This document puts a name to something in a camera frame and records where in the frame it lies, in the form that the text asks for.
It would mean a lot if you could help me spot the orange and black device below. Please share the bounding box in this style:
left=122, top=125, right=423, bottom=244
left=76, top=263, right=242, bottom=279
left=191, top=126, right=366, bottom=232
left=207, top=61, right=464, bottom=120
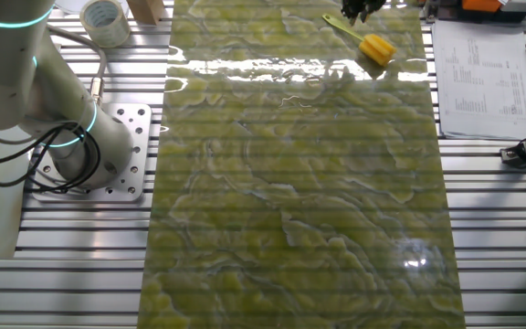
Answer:
left=422, top=0, right=526, bottom=24

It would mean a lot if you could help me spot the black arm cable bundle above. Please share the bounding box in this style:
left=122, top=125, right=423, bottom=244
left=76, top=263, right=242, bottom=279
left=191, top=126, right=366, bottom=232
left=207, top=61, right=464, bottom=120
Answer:
left=0, top=121, right=103, bottom=193

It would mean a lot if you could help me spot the black camera clamp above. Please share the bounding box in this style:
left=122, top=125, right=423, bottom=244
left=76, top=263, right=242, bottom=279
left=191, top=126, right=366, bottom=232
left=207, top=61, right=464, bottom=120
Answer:
left=500, top=144, right=526, bottom=166

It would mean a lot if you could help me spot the yellow sponge brush green handle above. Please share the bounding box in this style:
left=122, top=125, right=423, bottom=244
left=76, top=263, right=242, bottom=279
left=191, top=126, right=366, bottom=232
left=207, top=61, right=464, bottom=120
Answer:
left=321, top=13, right=398, bottom=68

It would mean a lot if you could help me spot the wooden block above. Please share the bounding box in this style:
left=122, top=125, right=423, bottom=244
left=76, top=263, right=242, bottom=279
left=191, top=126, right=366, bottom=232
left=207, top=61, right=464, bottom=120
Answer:
left=125, top=0, right=166, bottom=27

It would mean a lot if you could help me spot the green marble pattern mat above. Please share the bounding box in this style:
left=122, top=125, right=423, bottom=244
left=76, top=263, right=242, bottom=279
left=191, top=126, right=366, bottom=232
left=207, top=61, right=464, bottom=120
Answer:
left=137, top=0, right=468, bottom=329

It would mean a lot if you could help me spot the printed table paper sheet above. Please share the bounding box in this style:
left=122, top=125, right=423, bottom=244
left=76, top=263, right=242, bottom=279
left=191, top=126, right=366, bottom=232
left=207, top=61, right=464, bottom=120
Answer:
left=430, top=18, right=526, bottom=141

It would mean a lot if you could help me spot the beige tape roll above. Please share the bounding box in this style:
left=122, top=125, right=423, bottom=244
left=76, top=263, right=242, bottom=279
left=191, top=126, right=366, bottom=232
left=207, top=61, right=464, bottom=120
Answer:
left=79, top=0, right=132, bottom=49

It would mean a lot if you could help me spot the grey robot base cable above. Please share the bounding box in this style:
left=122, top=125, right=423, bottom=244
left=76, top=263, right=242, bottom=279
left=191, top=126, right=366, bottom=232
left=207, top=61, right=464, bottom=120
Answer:
left=46, top=25, right=109, bottom=105

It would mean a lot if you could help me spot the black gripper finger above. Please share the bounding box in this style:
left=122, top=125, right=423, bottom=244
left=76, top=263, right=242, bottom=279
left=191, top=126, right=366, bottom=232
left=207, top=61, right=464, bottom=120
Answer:
left=341, top=0, right=360, bottom=27
left=359, top=0, right=386, bottom=23

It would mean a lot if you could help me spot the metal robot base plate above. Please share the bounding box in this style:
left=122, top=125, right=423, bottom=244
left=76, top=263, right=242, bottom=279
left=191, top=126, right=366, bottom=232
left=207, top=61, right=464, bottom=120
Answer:
left=31, top=102, right=153, bottom=204

